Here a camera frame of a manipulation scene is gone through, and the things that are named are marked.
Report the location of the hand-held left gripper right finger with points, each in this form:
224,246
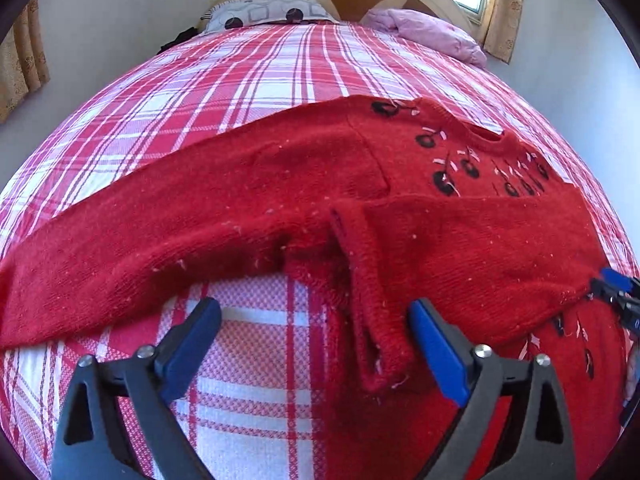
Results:
440,355

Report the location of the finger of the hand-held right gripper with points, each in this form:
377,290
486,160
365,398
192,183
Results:
616,278
617,302

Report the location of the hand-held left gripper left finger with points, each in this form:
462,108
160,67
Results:
189,347

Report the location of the red knitted sweater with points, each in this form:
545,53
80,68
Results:
450,250

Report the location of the red plaid bed sheet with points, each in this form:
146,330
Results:
210,95

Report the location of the beige patterned curtain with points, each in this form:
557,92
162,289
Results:
22,65
502,15

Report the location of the dark cloth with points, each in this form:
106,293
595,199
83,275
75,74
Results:
176,40

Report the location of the pink pillow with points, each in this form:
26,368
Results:
430,32

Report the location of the grey pillow with black circles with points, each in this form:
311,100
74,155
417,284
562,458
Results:
265,12

